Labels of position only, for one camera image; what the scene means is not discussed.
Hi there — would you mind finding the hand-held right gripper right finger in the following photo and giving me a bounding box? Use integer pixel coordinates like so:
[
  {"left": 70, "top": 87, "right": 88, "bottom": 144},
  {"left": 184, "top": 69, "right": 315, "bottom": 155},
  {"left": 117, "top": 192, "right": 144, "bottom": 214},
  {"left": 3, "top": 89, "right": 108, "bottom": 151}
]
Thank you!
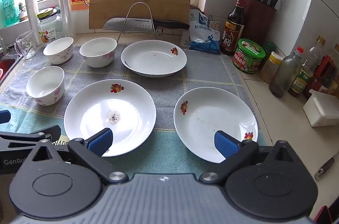
[{"left": 199, "top": 130, "right": 295, "bottom": 184}]

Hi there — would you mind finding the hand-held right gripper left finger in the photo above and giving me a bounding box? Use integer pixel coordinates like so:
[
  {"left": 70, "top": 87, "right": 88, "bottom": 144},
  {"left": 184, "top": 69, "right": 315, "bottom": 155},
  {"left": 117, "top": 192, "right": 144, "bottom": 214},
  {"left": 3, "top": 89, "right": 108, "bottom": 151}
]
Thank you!
[{"left": 31, "top": 128, "right": 128, "bottom": 184}]

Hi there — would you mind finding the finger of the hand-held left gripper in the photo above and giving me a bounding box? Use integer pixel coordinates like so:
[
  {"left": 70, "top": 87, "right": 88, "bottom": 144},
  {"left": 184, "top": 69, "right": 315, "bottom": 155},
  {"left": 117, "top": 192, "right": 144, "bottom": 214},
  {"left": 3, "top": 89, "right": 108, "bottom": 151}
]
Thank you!
[
  {"left": 0, "top": 125, "right": 62, "bottom": 146},
  {"left": 0, "top": 110, "right": 11, "bottom": 124}
]

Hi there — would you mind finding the white fruit-print plate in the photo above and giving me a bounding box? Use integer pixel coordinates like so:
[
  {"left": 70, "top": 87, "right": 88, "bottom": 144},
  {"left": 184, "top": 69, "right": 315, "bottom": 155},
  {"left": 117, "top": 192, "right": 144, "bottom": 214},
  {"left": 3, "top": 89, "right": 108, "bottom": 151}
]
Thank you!
[
  {"left": 173, "top": 87, "right": 258, "bottom": 163},
  {"left": 64, "top": 79, "right": 157, "bottom": 157},
  {"left": 121, "top": 40, "right": 187, "bottom": 78}
]

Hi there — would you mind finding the white pink-flower bowl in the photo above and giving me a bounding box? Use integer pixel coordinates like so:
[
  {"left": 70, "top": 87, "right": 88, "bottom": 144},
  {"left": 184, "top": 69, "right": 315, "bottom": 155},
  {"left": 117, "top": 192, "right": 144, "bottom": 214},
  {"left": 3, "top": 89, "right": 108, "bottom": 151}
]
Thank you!
[
  {"left": 26, "top": 66, "right": 65, "bottom": 106},
  {"left": 43, "top": 37, "right": 74, "bottom": 65},
  {"left": 79, "top": 38, "right": 117, "bottom": 68}
]

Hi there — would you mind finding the red basin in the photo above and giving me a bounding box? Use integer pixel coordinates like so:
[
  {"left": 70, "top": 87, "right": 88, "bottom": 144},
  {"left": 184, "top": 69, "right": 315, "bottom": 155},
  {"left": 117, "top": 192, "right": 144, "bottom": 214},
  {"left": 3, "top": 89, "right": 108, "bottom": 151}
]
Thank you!
[{"left": 0, "top": 58, "right": 15, "bottom": 80}]

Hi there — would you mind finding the stainless steel sink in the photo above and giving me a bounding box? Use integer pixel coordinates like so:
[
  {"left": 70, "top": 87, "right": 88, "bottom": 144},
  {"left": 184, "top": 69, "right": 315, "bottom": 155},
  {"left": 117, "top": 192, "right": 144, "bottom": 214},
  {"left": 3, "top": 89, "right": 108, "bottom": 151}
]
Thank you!
[{"left": 0, "top": 37, "right": 25, "bottom": 87}]

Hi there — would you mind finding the clear glass cup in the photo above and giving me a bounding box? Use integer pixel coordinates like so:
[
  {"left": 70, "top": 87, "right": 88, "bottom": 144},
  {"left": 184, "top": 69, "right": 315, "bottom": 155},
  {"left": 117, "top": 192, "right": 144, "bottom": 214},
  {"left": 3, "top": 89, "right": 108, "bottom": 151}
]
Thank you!
[{"left": 15, "top": 30, "right": 37, "bottom": 60}]

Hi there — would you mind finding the grey green checked dish mat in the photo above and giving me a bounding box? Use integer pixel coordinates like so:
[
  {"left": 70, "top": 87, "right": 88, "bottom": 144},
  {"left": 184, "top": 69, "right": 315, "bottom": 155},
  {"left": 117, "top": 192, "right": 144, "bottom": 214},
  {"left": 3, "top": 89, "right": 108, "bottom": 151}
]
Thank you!
[{"left": 0, "top": 43, "right": 267, "bottom": 179}]

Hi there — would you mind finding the yellow-cap spice jar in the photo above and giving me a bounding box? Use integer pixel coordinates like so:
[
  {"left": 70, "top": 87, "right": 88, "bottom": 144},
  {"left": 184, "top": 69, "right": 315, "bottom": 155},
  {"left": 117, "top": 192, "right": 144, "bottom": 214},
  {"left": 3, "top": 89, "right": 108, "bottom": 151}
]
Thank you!
[{"left": 260, "top": 51, "right": 283, "bottom": 83}]

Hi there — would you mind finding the red-cap clear oil bottle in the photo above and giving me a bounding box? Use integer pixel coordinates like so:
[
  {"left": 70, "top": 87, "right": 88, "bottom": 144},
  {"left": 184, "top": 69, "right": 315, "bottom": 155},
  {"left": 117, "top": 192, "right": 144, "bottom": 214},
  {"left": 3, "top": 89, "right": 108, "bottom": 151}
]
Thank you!
[{"left": 269, "top": 47, "right": 304, "bottom": 98}]

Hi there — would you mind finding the green-lid sauce jar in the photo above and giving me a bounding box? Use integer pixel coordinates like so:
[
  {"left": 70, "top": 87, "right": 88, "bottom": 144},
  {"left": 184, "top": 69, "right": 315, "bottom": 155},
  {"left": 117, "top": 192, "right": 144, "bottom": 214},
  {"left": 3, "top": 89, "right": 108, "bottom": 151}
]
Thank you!
[{"left": 232, "top": 38, "right": 266, "bottom": 74}]

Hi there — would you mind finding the small green-label bottle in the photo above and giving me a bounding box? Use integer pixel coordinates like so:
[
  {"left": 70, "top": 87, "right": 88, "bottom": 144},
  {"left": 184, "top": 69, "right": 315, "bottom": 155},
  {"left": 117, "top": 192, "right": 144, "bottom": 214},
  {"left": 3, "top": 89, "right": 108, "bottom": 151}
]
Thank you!
[{"left": 288, "top": 60, "right": 314, "bottom": 97}]

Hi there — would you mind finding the glass jar with lid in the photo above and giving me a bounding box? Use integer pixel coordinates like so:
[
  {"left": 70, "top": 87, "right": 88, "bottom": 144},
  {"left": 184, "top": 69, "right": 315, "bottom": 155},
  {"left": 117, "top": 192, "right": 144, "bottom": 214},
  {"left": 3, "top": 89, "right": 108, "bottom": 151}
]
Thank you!
[{"left": 37, "top": 9, "right": 63, "bottom": 45}]

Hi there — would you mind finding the white plastic container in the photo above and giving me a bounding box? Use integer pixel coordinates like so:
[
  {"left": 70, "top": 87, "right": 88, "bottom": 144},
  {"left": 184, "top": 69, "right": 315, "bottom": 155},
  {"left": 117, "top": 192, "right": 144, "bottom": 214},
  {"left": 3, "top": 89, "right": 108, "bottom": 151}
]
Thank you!
[{"left": 303, "top": 89, "right": 339, "bottom": 127}]

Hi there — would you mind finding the clear plastic wrap roll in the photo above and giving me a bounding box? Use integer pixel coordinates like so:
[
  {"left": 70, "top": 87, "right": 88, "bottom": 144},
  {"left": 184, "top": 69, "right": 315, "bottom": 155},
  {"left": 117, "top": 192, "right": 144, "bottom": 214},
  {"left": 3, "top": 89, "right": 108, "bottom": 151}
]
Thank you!
[
  {"left": 25, "top": 0, "right": 41, "bottom": 40},
  {"left": 57, "top": 0, "right": 76, "bottom": 39}
]

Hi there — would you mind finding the green-cap spice jar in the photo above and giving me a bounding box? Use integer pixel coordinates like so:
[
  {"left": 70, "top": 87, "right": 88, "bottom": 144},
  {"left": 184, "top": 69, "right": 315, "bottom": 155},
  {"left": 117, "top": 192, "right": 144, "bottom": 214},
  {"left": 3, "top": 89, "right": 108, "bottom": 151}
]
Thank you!
[{"left": 263, "top": 41, "right": 277, "bottom": 60}]

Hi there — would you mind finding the blue white salt bag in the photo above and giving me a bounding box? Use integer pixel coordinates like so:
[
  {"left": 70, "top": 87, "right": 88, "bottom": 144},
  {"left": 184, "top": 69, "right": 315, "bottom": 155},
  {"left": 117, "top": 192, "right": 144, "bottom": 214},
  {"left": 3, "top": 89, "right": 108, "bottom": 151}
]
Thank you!
[{"left": 181, "top": 9, "right": 221, "bottom": 54}]

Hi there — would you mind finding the green dish soap bottle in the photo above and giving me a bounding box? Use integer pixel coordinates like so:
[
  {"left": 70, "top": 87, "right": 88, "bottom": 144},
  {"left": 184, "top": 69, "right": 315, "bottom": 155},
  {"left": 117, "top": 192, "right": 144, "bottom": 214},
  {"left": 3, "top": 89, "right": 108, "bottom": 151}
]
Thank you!
[{"left": 1, "top": 0, "right": 19, "bottom": 28}]

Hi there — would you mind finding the dark vinegar bottle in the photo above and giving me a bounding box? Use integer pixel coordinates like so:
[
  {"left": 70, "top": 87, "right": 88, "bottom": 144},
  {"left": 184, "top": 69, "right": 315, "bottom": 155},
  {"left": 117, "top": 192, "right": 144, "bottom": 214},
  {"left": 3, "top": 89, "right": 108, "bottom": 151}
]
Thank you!
[{"left": 220, "top": 0, "right": 248, "bottom": 56}]

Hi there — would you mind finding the red phone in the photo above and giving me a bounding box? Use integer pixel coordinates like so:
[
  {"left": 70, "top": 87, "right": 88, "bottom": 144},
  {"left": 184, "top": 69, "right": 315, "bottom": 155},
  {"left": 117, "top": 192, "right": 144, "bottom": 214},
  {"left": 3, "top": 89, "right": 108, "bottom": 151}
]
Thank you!
[{"left": 313, "top": 205, "right": 333, "bottom": 224}]

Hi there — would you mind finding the dark red knife block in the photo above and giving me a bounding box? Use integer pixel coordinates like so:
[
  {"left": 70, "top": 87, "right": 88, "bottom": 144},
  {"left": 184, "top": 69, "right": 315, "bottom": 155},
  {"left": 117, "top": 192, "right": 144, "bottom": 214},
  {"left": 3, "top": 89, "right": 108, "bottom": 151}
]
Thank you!
[{"left": 242, "top": 0, "right": 278, "bottom": 40}]

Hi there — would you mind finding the clear bottle yellow cap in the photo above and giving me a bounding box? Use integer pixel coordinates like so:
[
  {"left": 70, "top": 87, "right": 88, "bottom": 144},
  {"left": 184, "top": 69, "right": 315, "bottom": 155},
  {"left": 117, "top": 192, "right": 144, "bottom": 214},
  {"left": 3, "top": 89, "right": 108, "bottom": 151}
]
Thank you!
[{"left": 308, "top": 35, "right": 326, "bottom": 68}]

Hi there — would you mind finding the black-handled kitchen knife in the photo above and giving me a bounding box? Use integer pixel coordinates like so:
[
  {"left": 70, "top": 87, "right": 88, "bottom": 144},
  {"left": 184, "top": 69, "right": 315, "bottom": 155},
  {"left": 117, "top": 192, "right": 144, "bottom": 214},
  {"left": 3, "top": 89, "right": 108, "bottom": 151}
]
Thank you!
[{"left": 102, "top": 18, "right": 190, "bottom": 31}]

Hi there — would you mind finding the metal wire rack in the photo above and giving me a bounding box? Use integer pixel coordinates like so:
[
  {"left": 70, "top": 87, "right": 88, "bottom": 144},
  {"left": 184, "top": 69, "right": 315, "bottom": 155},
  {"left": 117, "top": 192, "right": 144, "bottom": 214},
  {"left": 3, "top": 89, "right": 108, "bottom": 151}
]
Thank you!
[{"left": 117, "top": 2, "right": 163, "bottom": 44}]

